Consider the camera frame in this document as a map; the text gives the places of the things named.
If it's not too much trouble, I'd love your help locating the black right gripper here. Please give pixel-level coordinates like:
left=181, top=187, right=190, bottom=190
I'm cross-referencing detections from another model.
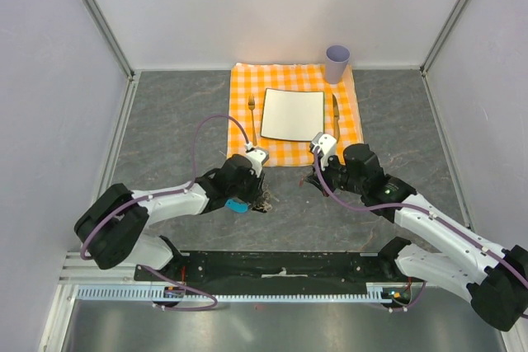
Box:
left=304, top=150, right=365, bottom=197

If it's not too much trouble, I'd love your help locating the metal key organizer blue handle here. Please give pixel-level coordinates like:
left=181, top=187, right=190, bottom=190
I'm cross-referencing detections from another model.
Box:
left=224, top=181, right=280, bottom=214

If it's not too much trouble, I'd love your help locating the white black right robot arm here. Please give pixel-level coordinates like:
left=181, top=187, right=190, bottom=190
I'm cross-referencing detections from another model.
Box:
left=305, top=134, right=527, bottom=331

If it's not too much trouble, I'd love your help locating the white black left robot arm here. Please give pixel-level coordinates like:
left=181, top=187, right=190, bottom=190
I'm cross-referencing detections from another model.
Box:
left=74, top=148, right=269, bottom=280

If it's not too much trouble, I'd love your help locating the gold knife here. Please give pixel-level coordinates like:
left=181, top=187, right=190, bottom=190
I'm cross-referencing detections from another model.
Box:
left=332, top=95, right=341, bottom=141

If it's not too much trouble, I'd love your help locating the white square plate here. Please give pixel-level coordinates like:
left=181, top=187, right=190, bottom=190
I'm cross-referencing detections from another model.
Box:
left=261, top=88, right=325, bottom=142

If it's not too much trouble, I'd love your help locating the orange white checkered cloth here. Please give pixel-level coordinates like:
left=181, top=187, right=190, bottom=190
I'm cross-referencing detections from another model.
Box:
left=229, top=63, right=363, bottom=167

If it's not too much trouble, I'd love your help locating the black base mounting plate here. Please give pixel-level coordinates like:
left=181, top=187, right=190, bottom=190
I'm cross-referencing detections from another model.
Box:
left=160, top=251, right=408, bottom=296

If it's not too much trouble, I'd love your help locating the lilac plastic cup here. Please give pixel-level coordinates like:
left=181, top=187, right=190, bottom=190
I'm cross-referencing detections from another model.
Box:
left=325, top=45, right=350, bottom=84

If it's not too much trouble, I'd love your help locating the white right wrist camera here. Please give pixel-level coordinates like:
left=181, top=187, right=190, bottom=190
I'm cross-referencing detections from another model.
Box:
left=309, top=132, right=337, bottom=168

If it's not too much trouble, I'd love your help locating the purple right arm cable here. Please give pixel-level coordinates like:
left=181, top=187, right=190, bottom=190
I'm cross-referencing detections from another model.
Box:
left=313, top=152, right=528, bottom=312

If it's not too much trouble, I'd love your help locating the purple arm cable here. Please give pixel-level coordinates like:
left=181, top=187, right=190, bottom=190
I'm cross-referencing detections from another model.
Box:
left=313, top=152, right=528, bottom=312
left=78, top=115, right=255, bottom=312

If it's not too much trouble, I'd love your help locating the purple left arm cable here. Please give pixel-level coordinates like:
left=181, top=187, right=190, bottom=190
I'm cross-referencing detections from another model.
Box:
left=78, top=115, right=255, bottom=312

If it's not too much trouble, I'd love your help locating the light blue cable duct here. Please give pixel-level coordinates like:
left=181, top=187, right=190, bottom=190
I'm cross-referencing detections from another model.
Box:
left=76, top=284, right=410, bottom=303

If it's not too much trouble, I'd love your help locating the right aluminium frame post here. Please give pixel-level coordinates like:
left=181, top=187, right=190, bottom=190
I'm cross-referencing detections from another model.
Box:
left=420, top=0, right=471, bottom=77

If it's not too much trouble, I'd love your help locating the aluminium frame post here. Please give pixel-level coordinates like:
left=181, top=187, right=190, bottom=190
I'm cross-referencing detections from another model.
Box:
left=420, top=0, right=471, bottom=77
left=82, top=0, right=135, bottom=81

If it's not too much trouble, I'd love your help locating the left aluminium frame post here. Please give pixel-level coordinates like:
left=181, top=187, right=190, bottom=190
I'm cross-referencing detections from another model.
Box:
left=82, top=0, right=135, bottom=81

